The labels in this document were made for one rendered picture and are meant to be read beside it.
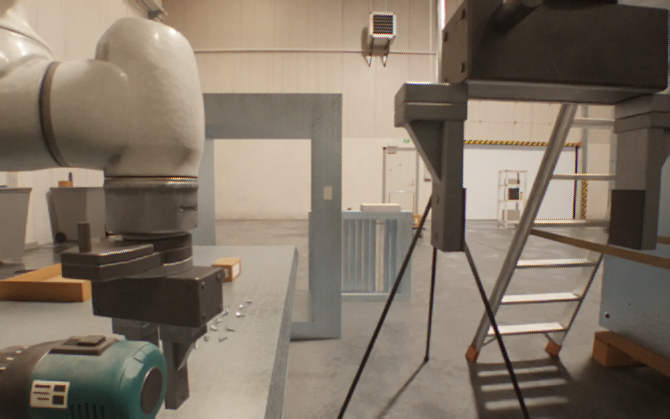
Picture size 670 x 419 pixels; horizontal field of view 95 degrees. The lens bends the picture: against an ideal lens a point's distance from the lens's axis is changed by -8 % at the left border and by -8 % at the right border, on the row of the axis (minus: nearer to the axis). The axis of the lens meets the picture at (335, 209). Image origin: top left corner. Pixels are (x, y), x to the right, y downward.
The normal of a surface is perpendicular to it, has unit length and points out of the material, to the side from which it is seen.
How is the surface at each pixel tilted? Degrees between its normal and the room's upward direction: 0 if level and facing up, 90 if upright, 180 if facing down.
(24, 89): 77
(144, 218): 90
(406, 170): 90
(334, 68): 90
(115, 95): 89
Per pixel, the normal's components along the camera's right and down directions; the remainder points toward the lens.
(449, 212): 0.01, 0.07
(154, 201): 0.48, 0.07
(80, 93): 0.25, -0.07
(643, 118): -1.00, 0.00
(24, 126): 0.37, 0.44
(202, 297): 0.99, 0.02
